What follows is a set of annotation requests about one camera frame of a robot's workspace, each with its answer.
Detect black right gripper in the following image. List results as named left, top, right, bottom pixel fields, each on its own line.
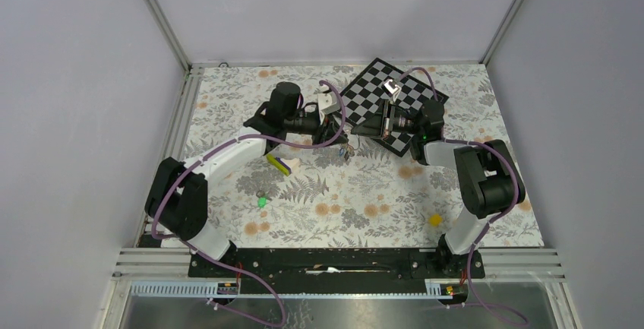
left=351, top=100, right=423, bottom=140

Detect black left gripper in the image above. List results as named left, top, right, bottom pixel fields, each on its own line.
left=284, top=109, right=349, bottom=149

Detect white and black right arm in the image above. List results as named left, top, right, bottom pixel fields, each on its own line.
left=352, top=100, right=526, bottom=277

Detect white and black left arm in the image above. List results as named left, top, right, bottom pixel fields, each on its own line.
left=144, top=81, right=347, bottom=277

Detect black and white chessboard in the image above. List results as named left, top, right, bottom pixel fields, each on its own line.
left=341, top=59, right=448, bottom=166

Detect floral patterned table mat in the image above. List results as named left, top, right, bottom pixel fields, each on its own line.
left=162, top=64, right=545, bottom=249

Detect green key tag with key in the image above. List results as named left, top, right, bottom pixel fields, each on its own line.
left=256, top=191, right=269, bottom=209

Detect yellow cube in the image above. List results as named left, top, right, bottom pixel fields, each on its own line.
left=428, top=214, right=443, bottom=227

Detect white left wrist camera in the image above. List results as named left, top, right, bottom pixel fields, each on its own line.
left=317, top=91, right=341, bottom=115

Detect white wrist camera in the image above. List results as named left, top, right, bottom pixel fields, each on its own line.
left=381, top=78, right=402, bottom=103
left=317, top=91, right=341, bottom=115

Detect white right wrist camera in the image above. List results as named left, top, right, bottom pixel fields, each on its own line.
left=381, top=78, right=402, bottom=103

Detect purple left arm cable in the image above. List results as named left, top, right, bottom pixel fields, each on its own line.
left=150, top=80, right=349, bottom=327

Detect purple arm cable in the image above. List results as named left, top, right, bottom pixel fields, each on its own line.
left=150, top=80, right=349, bottom=327
left=397, top=67, right=529, bottom=329

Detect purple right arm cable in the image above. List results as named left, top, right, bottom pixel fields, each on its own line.
left=397, top=67, right=529, bottom=329

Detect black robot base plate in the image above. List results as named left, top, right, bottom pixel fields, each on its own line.
left=188, top=248, right=486, bottom=295

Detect aluminium frame rails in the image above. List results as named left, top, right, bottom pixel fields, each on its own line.
left=103, top=0, right=585, bottom=329

